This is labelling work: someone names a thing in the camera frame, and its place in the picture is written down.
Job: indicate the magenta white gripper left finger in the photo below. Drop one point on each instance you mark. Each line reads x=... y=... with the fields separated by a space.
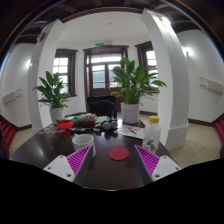
x=72 y=167

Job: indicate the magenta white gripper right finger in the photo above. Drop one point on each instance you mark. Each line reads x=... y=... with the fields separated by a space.
x=154 y=167

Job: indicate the white ceramic mug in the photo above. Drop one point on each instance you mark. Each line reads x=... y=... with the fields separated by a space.
x=82 y=140

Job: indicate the clear bottle yellow cap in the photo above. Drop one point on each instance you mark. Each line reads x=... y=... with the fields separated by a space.
x=152 y=134

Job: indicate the red round coaster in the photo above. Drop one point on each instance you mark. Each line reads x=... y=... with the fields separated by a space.
x=118 y=153

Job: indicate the white paper sheet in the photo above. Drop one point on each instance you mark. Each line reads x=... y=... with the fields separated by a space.
x=131 y=131

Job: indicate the red plastic box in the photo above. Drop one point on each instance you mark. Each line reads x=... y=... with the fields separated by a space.
x=65 y=124

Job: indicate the snack basket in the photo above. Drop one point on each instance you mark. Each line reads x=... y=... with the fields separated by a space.
x=86 y=120

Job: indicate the green book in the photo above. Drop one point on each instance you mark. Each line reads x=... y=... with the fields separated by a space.
x=101 y=119

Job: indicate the grey black headphones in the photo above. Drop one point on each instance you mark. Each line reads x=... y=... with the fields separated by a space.
x=110 y=125

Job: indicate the black office chair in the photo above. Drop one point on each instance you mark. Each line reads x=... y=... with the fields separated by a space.
x=102 y=106

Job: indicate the small potted green plant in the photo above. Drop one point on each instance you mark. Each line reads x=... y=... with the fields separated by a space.
x=52 y=96

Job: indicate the large potted green plant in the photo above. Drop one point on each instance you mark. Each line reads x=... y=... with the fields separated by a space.
x=136 y=82

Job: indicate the right white pillar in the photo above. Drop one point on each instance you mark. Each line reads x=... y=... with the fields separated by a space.
x=173 y=100

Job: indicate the left wooden framed window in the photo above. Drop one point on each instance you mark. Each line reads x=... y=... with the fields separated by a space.
x=64 y=65

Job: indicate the wooden framed window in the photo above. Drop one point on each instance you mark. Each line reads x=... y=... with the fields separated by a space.
x=64 y=65
x=146 y=56

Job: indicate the dark wooden double door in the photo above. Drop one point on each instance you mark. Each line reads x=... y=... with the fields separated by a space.
x=98 y=69

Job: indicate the right wooden framed window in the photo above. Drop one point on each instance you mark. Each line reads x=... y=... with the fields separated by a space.
x=146 y=56

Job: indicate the green exit sign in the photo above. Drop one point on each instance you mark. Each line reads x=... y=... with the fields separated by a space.
x=99 y=44

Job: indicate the left wall radiator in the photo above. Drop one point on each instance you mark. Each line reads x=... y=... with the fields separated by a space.
x=11 y=96

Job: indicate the wall radiator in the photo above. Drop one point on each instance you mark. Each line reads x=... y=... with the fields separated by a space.
x=212 y=85
x=11 y=96

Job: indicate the right wall radiator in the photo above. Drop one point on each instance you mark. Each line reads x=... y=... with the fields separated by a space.
x=212 y=85

